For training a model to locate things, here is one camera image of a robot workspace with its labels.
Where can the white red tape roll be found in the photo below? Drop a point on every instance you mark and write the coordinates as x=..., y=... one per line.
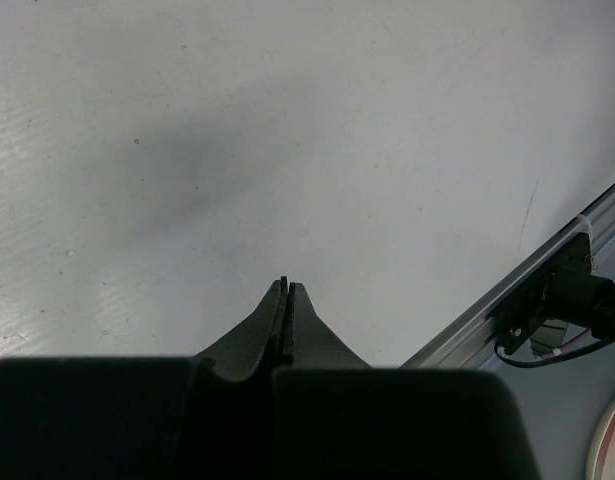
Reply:
x=600, y=464

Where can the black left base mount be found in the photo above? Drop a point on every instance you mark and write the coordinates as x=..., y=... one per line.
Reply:
x=559, y=313

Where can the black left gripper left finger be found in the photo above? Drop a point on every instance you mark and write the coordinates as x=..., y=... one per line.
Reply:
x=208, y=416

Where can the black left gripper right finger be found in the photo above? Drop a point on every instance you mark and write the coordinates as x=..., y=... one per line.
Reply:
x=335, y=417

